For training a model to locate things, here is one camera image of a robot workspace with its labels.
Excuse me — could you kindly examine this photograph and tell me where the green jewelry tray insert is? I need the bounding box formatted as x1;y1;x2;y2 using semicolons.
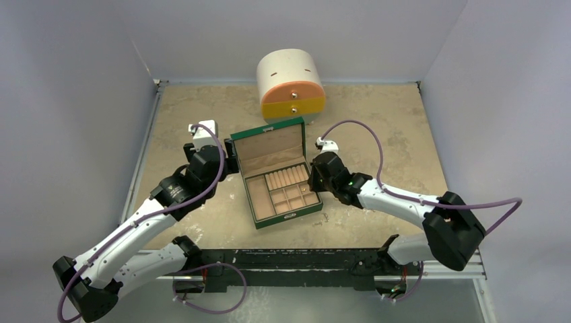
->
244;163;323;229

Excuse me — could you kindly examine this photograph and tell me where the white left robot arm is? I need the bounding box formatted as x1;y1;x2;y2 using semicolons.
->
53;139;238;322

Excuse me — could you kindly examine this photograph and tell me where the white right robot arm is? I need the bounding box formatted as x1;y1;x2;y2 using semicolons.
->
308;151;486;274

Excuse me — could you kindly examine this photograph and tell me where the green jewelry box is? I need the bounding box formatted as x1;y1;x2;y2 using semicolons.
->
230;117;323;229

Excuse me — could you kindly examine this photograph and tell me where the small silver earring pair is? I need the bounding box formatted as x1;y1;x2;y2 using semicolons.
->
312;213;329;227

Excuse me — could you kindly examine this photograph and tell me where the white drawer cabinet orange yellow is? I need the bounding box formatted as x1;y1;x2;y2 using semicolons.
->
256;48;326;124

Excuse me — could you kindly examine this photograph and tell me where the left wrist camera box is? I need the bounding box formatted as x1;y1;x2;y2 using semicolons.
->
188;120;218;150

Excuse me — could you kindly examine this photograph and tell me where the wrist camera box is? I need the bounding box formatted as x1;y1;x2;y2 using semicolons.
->
315;137;339;153
188;120;218;150

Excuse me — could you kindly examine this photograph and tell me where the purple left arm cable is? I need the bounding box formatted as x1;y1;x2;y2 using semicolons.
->
57;124;225;323

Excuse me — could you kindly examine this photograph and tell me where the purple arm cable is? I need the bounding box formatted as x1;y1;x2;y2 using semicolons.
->
320;119;523;237
57;124;225;323

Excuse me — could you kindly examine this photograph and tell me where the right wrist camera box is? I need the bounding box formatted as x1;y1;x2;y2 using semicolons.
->
315;137;339;153

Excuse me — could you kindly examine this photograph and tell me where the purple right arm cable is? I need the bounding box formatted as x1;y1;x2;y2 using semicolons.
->
320;119;523;237

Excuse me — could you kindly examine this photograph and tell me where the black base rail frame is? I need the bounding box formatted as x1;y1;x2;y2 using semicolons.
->
176;248;422;295

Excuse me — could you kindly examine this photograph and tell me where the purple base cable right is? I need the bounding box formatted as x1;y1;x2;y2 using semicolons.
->
381;273;422;304

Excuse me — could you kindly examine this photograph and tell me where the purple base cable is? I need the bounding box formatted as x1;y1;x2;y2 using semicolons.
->
381;273;422;304
172;262;248;316

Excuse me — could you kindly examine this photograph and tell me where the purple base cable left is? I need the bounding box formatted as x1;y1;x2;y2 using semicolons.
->
172;262;248;316

